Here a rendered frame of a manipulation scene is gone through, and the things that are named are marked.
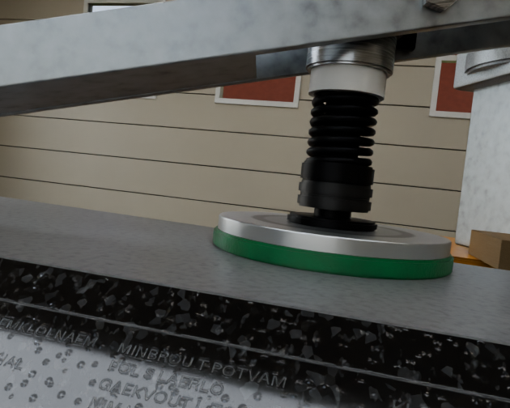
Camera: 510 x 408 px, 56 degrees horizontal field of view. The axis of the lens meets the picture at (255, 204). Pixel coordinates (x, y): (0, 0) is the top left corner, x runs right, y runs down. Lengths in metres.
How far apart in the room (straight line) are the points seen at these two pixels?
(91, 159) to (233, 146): 2.28
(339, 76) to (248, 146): 6.30
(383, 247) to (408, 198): 6.05
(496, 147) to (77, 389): 1.04
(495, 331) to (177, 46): 0.30
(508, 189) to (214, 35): 0.83
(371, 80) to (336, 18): 0.06
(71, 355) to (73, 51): 0.25
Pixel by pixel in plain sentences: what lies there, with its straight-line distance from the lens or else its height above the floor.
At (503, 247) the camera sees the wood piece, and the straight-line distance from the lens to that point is 0.88.
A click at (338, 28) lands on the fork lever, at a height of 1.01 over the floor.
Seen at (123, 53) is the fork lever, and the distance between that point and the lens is 0.42.
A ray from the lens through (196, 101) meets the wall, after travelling 7.07.
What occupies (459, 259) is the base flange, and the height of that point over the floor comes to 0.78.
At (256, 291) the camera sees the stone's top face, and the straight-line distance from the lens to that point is 0.28.
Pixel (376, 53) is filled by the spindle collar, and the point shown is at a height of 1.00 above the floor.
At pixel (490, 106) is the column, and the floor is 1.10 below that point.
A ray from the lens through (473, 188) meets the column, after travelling 1.22.
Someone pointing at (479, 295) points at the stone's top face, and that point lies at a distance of 0.37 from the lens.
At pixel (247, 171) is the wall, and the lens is 6.70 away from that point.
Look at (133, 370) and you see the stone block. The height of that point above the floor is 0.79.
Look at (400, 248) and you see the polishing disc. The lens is 0.38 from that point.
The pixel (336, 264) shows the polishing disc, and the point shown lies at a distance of 0.36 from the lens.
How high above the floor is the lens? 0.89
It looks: 3 degrees down
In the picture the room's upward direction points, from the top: 6 degrees clockwise
